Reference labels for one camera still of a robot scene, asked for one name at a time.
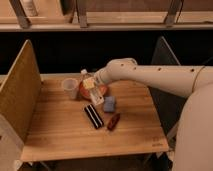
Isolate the white plastic bottle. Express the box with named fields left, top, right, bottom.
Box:
left=81, top=69, right=104, bottom=106

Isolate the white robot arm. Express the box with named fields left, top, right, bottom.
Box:
left=83, top=58, right=213, bottom=171

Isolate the orange ceramic bowl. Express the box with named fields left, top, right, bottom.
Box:
left=79, top=83, right=108, bottom=100

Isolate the white bottle on shelf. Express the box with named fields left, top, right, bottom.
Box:
left=23, top=0, right=38, bottom=17

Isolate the clear plastic cup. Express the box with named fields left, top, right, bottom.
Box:
left=61, top=78, right=79, bottom=100

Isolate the blue sponge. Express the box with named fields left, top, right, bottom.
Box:
left=103, top=96, right=116, bottom=113

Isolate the black striped rectangular box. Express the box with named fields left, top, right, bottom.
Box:
left=84, top=104, right=104, bottom=129

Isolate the dark red small object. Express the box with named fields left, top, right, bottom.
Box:
left=107, top=113, right=120, bottom=131

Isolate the left wooden side panel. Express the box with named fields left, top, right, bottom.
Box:
left=0, top=40, right=41, bottom=171

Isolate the wooden shelf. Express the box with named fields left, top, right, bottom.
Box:
left=0, top=0, right=213, bottom=32

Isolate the right dark side panel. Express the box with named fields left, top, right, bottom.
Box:
left=149, top=36, right=186, bottom=134

